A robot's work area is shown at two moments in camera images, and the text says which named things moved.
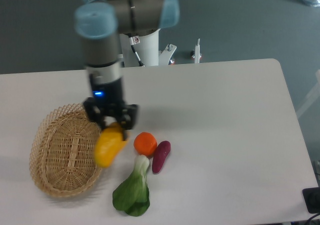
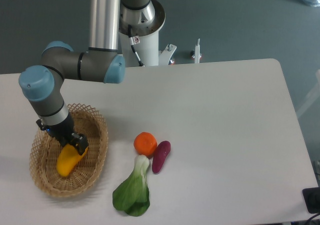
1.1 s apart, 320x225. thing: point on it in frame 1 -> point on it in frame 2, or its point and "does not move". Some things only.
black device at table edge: (311, 197) does not move
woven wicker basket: (62, 156) does not move
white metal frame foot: (197, 56) does not move
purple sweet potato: (161, 152) does not move
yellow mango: (109, 143) -> (68, 157)
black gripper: (107, 100) -> (62, 132)
